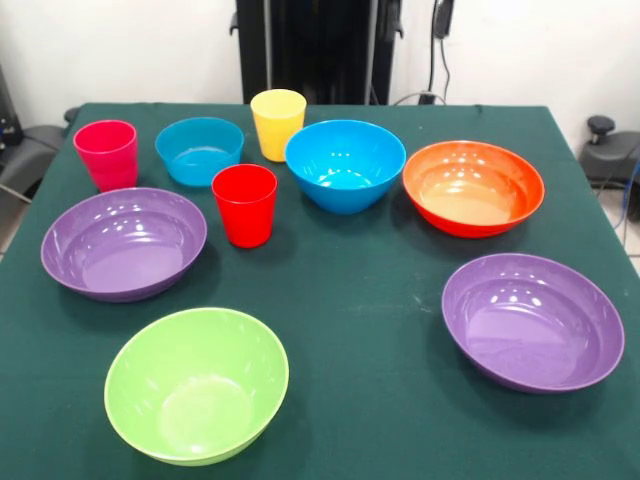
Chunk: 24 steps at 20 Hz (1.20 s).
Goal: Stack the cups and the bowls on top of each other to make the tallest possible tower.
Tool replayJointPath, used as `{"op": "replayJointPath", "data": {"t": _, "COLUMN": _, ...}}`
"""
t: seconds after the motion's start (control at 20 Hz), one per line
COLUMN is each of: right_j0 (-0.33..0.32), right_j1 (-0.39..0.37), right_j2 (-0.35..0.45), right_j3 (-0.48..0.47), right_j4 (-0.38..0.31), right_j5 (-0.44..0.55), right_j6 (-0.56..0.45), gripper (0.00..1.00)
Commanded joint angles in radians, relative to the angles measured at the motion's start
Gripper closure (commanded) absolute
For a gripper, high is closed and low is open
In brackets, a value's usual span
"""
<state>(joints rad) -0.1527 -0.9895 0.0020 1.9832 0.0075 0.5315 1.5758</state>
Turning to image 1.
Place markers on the large blue plastic bowl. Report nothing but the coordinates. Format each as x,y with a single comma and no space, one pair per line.
345,170

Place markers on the yellow plastic cup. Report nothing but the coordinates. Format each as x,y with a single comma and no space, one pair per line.
274,127

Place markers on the orange plastic bowl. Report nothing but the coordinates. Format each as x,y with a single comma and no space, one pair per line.
472,195

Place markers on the dark green tablecloth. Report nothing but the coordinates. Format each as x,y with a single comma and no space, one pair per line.
350,285

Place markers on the red plastic cup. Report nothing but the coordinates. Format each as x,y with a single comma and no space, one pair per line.
245,215

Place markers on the small teal plastic bowl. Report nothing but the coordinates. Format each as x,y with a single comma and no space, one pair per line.
200,167

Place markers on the purple plastic bowl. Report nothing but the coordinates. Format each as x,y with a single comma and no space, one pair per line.
532,330
125,250

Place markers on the green plastic bowl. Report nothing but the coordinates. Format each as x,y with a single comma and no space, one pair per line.
195,395

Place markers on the pink plastic cup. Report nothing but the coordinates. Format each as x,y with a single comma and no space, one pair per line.
107,160

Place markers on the grey equipment base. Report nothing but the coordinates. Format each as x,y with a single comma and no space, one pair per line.
30,150

